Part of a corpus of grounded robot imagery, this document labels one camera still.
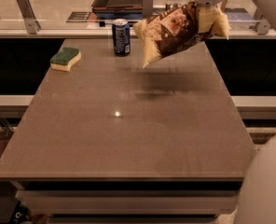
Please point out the metal glass bracket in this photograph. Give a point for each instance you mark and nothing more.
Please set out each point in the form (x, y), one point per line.
(147, 8)
(262, 27)
(31, 23)

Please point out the right metal glass bracket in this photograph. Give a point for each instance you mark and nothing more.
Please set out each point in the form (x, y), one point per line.
(262, 27)

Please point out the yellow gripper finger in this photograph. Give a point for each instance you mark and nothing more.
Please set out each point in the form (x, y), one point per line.
(221, 26)
(207, 15)

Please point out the blue pepsi can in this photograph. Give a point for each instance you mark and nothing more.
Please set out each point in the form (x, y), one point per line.
(121, 37)

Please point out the green yellow sponge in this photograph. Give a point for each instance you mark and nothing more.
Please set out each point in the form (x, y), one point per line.
(65, 59)

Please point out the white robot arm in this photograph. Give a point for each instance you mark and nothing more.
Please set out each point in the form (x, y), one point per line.
(257, 199)

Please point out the left metal glass bracket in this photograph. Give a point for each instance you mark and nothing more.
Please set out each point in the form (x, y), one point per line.
(31, 23)

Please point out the middle metal glass bracket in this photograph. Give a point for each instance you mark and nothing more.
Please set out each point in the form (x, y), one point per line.
(147, 8)

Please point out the brown sea salt chip bag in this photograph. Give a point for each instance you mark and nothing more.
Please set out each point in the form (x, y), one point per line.
(169, 32)

